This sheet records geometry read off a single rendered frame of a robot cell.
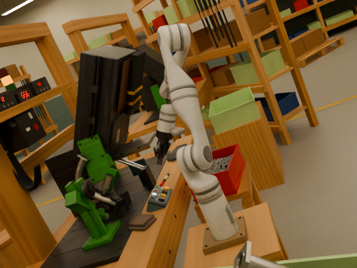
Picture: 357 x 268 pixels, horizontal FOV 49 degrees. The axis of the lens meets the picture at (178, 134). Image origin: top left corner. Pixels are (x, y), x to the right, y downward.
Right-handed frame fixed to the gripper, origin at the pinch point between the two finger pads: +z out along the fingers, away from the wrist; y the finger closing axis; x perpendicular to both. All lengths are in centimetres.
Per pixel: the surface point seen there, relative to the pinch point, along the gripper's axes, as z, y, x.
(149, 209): 19.7, 7.2, 2.4
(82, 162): 10.1, 6.4, -35.4
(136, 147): 2.0, -12.8, -18.8
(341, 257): -15, 61, 74
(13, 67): 80, -448, -545
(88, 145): 2.9, 1.9, -36.2
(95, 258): 32.6, 34.7, -4.2
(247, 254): -26, 94, 58
